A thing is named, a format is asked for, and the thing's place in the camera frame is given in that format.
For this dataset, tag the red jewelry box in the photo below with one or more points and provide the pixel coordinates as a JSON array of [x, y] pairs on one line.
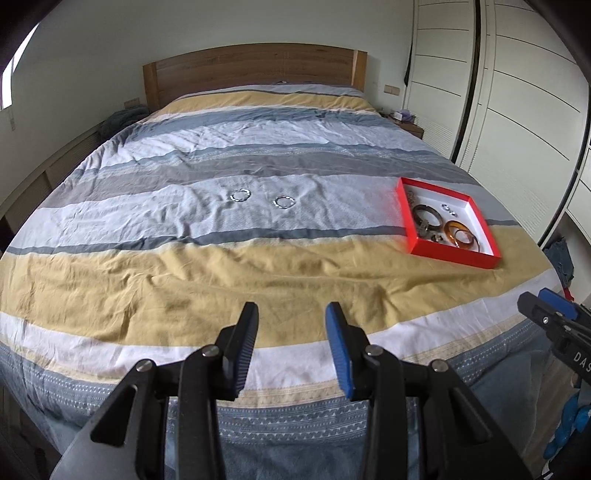
[[452, 259]]

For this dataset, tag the dark grey folded cloth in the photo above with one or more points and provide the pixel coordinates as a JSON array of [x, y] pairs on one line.
[[122, 120]]

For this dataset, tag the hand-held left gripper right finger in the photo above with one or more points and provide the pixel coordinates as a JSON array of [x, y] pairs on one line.
[[339, 350]]

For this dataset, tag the window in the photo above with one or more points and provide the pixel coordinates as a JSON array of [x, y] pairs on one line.
[[18, 69]]

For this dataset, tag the wooden nightstand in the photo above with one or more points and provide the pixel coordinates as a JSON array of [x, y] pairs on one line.
[[411, 129]]

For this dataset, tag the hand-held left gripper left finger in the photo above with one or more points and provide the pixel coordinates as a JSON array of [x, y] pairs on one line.
[[242, 364]]

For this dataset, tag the striped grey yellow duvet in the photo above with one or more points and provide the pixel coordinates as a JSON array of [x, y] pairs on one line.
[[231, 258]]

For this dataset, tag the twisted silver bangle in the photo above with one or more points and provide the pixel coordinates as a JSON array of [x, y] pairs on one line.
[[232, 197], [275, 203]]

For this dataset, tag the white wardrobe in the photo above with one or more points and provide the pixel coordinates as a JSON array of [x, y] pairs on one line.
[[521, 92]]

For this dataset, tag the silver metal wristwatch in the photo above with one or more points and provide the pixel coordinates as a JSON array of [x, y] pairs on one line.
[[422, 229]]

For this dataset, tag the beige wall outlet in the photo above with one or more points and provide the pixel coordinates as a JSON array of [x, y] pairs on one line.
[[131, 102]]

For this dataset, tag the amber brown translucent bangle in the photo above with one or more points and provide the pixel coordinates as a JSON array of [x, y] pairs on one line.
[[449, 229]]

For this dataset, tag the wooden bed headboard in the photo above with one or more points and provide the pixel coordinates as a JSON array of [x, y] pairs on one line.
[[254, 67]]

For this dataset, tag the beige wall switch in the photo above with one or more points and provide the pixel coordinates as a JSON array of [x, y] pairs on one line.
[[391, 89]]

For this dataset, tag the tissue box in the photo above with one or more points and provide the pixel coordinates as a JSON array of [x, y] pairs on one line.
[[405, 115]]

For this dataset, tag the blue clothing pile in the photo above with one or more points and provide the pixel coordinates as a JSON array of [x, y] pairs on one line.
[[561, 263]]

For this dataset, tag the person's right hand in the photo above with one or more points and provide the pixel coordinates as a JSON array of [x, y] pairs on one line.
[[570, 424]]

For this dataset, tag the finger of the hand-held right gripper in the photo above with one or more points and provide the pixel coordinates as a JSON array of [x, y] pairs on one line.
[[558, 303], [540, 314]]

